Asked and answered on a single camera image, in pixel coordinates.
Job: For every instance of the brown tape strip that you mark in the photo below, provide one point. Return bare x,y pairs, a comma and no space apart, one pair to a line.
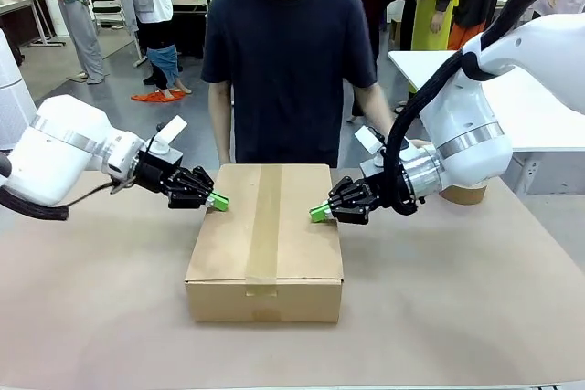
265,225

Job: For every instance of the mannequin yellow top grey trousers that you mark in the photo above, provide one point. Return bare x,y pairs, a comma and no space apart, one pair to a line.
84,34

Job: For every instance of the person's left forearm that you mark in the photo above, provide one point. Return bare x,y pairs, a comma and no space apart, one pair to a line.
377,107

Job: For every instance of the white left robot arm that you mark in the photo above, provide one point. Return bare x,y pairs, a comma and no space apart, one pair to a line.
59,148

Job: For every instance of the brown cardboard box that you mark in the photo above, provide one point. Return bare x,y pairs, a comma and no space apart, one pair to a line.
219,248

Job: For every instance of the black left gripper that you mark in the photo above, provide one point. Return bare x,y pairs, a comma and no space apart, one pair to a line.
153,177

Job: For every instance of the person in navy t-shirt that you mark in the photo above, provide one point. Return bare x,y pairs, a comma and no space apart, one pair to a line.
288,66

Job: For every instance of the small cardboard box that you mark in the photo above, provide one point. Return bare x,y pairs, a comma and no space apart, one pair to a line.
396,34

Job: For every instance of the orange cloth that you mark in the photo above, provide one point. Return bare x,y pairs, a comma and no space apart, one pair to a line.
157,98

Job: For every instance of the black desk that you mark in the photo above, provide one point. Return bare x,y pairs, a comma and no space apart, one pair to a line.
187,29

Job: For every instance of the person's right forearm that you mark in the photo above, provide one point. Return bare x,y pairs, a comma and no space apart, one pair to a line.
219,125

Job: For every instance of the brown packing tape roll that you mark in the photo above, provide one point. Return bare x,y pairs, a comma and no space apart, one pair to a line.
461,196

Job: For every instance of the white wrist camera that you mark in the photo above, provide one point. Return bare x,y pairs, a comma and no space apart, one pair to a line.
368,141
173,130

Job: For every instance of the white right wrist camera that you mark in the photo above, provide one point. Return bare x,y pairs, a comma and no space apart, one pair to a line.
368,141

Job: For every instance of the grey metal cabinet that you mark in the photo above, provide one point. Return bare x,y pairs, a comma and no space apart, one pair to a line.
548,175

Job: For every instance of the person black jacket yellow apron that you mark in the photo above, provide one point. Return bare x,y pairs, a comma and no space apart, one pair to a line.
434,20

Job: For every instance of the person's left hand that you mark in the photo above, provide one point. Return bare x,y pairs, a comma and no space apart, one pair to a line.
422,144

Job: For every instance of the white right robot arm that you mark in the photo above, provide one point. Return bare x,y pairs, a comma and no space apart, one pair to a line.
466,134

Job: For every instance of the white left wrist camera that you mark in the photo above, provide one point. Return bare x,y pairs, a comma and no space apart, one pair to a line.
173,130

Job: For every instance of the large white table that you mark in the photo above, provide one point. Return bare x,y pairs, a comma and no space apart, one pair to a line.
425,66

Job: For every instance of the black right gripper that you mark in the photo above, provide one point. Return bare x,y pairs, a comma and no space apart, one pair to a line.
378,186

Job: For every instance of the orange trousers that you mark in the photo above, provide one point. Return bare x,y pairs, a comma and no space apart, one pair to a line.
461,36

